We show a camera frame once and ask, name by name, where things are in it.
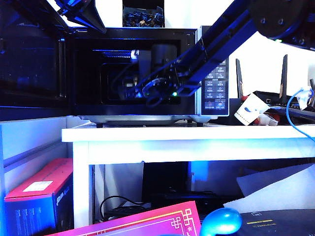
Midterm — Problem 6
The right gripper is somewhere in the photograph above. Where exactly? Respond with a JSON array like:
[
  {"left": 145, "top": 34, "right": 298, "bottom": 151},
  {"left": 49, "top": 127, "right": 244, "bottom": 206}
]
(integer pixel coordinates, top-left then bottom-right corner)
[{"left": 123, "top": 49, "right": 152, "bottom": 98}]

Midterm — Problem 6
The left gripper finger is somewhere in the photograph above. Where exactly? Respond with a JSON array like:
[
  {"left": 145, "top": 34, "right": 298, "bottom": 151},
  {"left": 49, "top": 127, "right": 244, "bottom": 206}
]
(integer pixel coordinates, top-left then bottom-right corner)
[
  {"left": 78, "top": 0, "right": 107, "bottom": 34},
  {"left": 61, "top": 2, "right": 100, "bottom": 31}
]

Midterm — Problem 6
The black Midea microwave oven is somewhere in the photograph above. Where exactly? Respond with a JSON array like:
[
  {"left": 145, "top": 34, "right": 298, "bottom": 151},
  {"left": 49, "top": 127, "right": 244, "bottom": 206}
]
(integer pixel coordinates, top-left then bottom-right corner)
[{"left": 68, "top": 24, "right": 230, "bottom": 128}]

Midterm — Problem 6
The small white red box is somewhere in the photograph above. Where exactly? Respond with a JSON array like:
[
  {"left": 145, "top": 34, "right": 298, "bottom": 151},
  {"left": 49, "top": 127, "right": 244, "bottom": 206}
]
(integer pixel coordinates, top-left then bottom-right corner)
[{"left": 255, "top": 113, "right": 280, "bottom": 126}]

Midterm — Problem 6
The pink gift box gold pattern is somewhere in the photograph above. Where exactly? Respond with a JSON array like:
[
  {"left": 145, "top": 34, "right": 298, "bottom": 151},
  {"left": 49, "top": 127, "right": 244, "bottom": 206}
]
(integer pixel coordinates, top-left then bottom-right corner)
[{"left": 46, "top": 201, "right": 201, "bottom": 236}]

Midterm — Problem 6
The black box yellow print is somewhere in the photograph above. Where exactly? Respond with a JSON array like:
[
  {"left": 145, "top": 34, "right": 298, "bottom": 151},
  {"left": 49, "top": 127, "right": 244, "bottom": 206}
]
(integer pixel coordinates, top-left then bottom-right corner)
[{"left": 236, "top": 208, "right": 315, "bottom": 236}]

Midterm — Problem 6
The white table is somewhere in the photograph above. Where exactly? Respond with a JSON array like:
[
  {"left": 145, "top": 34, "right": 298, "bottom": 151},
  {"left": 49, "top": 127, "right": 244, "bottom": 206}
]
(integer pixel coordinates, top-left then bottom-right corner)
[{"left": 61, "top": 125, "right": 315, "bottom": 228}]

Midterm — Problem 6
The black rectangular panel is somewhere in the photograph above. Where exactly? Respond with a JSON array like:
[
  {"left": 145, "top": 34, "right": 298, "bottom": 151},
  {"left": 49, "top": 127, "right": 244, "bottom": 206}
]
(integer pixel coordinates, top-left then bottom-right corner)
[{"left": 142, "top": 162, "right": 191, "bottom": 195}]

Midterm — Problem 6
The white paper cup blue print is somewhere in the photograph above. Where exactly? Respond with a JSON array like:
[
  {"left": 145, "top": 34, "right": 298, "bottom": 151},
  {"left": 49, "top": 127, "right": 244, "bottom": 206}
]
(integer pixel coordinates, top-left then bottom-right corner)
[{"left": 233, "top": 92, "right": 269, "bottom": 126}]

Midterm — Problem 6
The black router with antennas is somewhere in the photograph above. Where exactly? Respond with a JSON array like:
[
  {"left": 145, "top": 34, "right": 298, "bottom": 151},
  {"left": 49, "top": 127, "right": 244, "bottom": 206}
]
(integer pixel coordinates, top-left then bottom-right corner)
[{"left": 235, "top": 54, "right": 315, "bottom": 126}]

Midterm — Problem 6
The grey framed office partition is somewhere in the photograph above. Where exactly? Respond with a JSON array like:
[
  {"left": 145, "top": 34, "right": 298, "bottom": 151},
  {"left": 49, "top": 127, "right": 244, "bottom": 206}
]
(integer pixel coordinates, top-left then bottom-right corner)
[{"left": 0, "top": 115, "right": 73, "bottom": 236}]

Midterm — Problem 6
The black flat device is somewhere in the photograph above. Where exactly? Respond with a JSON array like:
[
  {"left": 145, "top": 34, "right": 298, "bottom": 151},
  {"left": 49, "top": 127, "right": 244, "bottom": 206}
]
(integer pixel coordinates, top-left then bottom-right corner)
[{"left": 150, "top": 190, "right": 224, "bottom": 213}]

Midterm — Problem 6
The black power adapter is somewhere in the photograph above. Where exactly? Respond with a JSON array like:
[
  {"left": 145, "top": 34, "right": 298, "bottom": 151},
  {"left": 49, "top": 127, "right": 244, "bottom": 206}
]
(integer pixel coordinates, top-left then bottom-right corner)
[{"left": 104, "top": 206, "right": 148, "bottom": 221}]

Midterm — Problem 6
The white tape tag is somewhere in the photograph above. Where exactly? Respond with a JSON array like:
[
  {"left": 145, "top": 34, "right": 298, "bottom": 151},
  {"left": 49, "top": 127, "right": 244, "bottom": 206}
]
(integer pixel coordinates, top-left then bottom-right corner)
[{"left": 296, "top": 86, "right": 311, "bottom": 110}]

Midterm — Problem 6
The pale grey sheet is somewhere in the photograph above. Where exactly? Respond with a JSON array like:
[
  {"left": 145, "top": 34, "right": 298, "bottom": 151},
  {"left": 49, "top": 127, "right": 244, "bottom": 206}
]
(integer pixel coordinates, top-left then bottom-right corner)
[{"left": 235, "top": 163, "right": 315, "bottom": 197}]

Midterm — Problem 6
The glossy blue round object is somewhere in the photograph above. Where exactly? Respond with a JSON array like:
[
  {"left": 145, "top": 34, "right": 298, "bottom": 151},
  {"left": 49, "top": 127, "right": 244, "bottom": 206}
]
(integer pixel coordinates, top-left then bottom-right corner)
[{"left": 199, "top": 207, "right": 242, "bottom": 236}]

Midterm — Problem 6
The red and blue carton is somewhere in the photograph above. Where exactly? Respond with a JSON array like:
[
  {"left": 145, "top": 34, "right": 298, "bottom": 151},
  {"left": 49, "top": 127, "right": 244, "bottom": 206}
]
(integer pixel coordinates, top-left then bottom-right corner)
[{"left": 4, "top": 158, "right": 74, "bottom": 236}]

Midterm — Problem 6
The white paper sheet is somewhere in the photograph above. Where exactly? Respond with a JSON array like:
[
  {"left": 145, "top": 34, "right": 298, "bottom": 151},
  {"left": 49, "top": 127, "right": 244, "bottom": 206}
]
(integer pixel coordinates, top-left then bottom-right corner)
[{"left": 222, "top": 180, "right": 315, "bottom": 214}]

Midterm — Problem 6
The black power cable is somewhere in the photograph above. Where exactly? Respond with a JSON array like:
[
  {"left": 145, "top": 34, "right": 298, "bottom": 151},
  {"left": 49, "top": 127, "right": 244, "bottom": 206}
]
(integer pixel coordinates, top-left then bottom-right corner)
[{"left": 99, "top": 196, "right": 146, "bottom": 222}]

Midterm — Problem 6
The blue network cable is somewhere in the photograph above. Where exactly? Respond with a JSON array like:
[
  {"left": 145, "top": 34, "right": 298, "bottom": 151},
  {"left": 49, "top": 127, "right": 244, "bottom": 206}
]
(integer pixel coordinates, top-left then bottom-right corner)
[{"left": 285, "top": 87, "right": 315, "bottom": 143}]

